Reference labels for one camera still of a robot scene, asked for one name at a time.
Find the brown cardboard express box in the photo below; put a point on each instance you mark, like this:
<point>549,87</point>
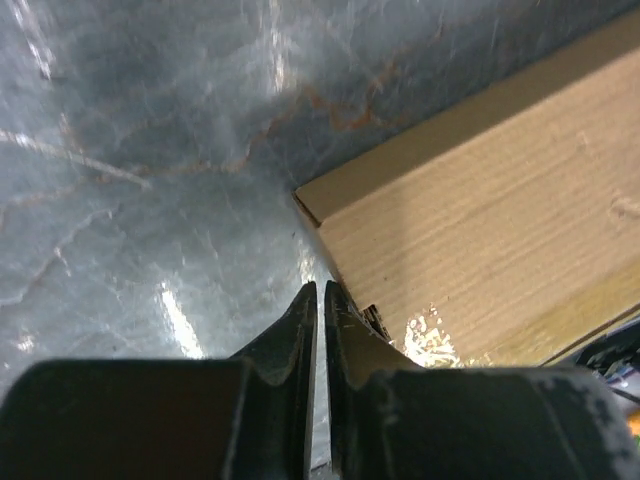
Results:
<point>504,230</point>

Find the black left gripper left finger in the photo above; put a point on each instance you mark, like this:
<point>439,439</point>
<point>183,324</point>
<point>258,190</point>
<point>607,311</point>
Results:
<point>247,416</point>

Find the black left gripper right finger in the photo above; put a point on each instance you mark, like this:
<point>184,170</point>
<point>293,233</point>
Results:
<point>393,419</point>

